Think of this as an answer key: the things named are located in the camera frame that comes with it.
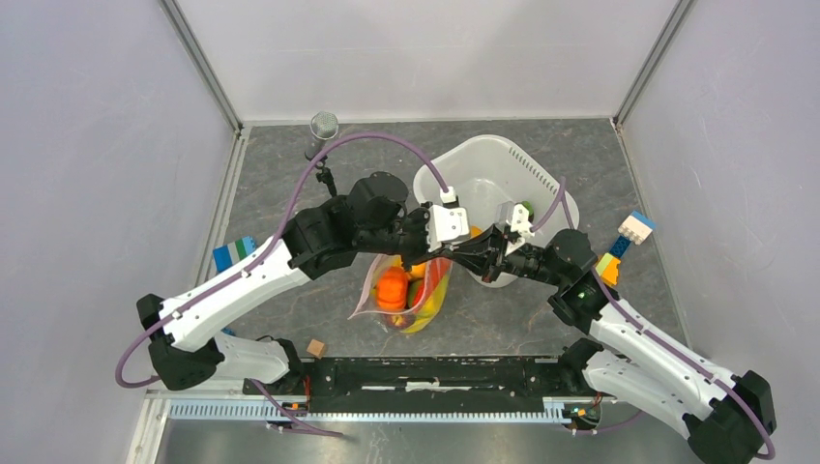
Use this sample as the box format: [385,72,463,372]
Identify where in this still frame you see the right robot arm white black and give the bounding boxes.
[454,227,776,463]

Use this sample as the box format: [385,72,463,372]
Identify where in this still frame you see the yellow toy bananas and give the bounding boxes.
[400,285,449,334]

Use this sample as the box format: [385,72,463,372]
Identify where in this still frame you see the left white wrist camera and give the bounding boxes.
[426,186,471,251]

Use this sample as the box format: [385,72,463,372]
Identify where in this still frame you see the white blue yellow block stack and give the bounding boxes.
[595,211,657,287]

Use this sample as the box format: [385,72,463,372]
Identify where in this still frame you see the blue green toy block stack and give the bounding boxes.
[212,236,256,274]

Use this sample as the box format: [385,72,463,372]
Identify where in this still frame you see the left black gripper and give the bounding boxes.
[359,202,454,273]

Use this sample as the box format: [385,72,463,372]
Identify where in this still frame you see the dark red toy fruit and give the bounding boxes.
[386,314,415,330]

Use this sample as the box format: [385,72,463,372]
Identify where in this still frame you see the orange toy pumpkin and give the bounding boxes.
[374,266,409,312]

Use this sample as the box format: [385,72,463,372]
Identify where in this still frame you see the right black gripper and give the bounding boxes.
[451,223,565,287]

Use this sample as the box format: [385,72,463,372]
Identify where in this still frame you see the small wooden cube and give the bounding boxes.
[306,339,328,359]

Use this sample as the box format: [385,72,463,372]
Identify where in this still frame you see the clear zip top bag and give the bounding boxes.
[350,254,453,334]

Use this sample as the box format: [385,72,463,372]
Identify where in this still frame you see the red toy chili pepper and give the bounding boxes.
[424,258,452,302]

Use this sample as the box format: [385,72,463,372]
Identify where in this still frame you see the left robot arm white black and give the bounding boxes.
[137,172,470,394]

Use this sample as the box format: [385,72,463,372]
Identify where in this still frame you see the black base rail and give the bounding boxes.
[266,356,598,414]

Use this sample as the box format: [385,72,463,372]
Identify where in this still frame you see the silver microphone on tripod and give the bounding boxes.
[305,111,339,197]

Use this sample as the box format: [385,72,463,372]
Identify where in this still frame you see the orange yellow bell pepper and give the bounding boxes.
[393,256,426,281]

